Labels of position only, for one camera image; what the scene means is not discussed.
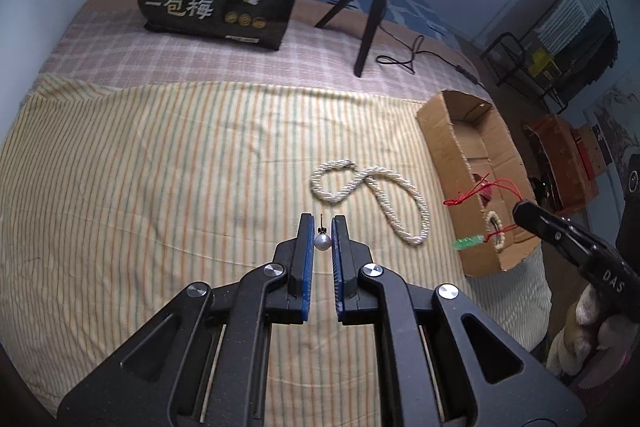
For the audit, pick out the wall poster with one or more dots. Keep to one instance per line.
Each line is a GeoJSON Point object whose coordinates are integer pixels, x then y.
{"type": "Point", "coordinates": [617, 117]}

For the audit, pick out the black garment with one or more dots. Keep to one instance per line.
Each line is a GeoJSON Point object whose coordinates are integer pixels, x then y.
{"type": "Point", "coordinates": [605, 57]}

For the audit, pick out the cardboard box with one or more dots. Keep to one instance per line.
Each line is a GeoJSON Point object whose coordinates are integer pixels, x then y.
{"type": "Point", "coordinates": [450, 157]}

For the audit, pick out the plaid bed sheet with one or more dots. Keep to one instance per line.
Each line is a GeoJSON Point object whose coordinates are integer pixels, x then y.
{"type": "Point", "coordinates": [125, 52]}

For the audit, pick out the dark green garment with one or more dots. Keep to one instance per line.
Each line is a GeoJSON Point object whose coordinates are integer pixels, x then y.
{"type": "Point", "coordinates": [582, 42]}

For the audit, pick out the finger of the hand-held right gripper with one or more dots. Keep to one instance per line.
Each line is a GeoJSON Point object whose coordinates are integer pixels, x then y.
{"type": "Point", "coordinates": [545, 227]}

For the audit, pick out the striped white towel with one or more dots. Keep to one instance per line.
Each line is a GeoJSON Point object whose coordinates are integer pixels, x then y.
{"type": "Point", "coordinates": [562, 14]}

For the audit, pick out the small white bead strand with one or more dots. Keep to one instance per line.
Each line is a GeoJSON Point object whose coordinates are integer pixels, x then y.
{"type": "Point", "coordinates": [494, 244]}

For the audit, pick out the person's right hand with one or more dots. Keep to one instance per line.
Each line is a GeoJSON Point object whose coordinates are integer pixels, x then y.
{"type": "Point", "coordinates": [595, 347]}

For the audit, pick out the black metal shelf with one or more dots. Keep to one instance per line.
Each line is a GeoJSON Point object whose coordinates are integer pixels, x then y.
{"type": "Point", "coordinates": [500, 52]}

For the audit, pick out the reddish brown box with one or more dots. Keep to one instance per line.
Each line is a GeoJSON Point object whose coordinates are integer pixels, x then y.
{"type": "Point", "coordinates": [590, 152]}

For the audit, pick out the black tripod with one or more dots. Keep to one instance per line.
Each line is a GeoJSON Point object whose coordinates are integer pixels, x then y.
{"type": "Point", "coordinates": [367, 32]}

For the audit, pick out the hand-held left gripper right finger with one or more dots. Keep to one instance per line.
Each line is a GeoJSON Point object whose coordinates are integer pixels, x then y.
{"type": "Point", "coordinates": [338, 277]}

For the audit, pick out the yellow striped sheet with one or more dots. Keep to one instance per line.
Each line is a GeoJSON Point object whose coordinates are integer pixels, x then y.
{"type": "Point", "coordinates": [175, 207]}

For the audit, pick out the yellow box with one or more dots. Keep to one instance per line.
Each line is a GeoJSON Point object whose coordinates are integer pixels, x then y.
{"type": "Point", "coordinates": [542, 64]}

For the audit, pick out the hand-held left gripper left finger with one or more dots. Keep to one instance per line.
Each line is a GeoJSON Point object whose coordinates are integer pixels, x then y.
{"type": "Point", "coordinates": [306, 277]}

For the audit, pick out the pearl earring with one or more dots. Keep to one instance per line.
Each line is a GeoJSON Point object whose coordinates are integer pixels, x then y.
{"type": "Point", "coordinates": [322, 242]}

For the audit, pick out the orange cloth-covered box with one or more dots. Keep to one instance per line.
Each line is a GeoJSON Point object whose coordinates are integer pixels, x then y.
{"type": "Point", "coordinates": [560, 157]}

